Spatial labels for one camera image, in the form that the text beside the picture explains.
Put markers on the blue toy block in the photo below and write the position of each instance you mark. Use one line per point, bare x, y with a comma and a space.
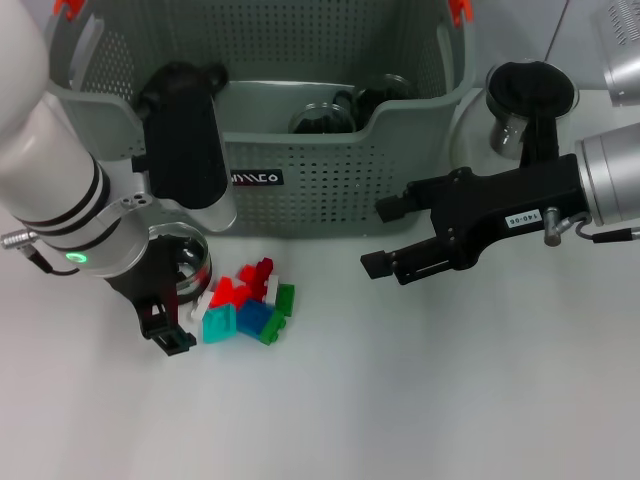
254, 320

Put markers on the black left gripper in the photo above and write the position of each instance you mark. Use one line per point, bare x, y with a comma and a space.
150, 270

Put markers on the green toy block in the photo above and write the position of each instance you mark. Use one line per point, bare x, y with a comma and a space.
285, 299
272, 329

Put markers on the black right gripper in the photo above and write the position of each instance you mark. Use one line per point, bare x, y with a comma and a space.
500, 200

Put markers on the black teapot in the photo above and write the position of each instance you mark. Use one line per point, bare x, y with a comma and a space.
218, 70

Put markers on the coral red toy block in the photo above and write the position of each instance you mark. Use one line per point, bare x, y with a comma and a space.
225, 292

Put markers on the grey perforated storage basket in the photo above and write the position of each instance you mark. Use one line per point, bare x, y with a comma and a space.
325, 175

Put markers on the teal toy block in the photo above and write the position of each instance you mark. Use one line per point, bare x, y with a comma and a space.
219, 325

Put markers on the glass carafe with black lid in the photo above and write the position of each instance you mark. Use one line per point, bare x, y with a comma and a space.
530, 85

